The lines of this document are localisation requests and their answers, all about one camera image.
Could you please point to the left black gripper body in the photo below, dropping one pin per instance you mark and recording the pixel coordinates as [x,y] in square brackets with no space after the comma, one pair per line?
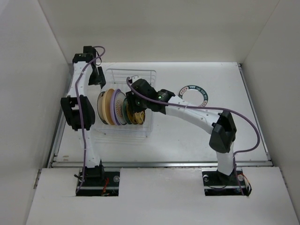
[96,78]

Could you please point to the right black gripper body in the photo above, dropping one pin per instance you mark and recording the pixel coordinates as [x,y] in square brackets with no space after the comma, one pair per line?
[136,104]

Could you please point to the yellow patterned small plate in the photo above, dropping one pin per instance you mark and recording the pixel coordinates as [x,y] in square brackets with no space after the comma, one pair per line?
[140,117]

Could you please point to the white plate dark lettered rim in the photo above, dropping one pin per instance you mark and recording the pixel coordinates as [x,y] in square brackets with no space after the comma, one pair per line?
[194,94]

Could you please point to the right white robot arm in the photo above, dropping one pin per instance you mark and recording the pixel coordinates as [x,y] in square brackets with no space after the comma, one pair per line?
[220,126]

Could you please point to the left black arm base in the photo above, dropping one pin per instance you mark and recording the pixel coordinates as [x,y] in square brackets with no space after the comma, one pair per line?
[98,181]

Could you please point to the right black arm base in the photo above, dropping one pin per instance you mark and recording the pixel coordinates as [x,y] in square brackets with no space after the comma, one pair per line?
[217,184]

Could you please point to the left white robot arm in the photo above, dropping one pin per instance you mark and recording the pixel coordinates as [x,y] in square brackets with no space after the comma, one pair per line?
[78,110]

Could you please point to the dark green rimmed plate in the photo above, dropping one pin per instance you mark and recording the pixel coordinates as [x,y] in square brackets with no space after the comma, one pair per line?
[124,110]

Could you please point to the purple rimmed patterned plate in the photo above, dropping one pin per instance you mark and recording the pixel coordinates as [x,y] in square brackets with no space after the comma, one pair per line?
[116,107]

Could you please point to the beige orange plate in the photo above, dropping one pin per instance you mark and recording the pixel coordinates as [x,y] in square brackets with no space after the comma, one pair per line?
[106,106]

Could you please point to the white wire dish rack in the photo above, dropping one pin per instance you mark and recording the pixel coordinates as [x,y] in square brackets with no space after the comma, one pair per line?
[116,79]

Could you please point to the aluminium table front rail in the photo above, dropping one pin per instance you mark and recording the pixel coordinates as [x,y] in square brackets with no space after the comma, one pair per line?
[162,164]

